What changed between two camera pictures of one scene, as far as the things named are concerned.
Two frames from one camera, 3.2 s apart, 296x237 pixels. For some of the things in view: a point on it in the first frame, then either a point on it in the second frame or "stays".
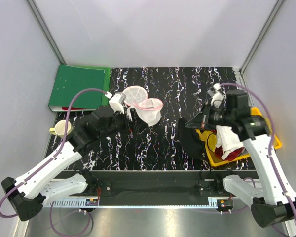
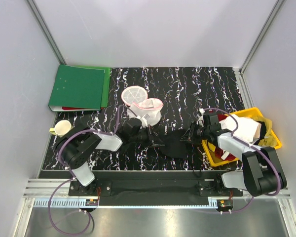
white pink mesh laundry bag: (148, 110) stays
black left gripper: (132, 126) -> (151, 135)
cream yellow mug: (59, 129) stays
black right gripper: (199, 121) -> (189, 137)
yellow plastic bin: (209, 138) stays
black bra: (190, 139) -> (175, 148)
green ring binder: (69, 79) stays
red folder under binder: (66, 108) stays
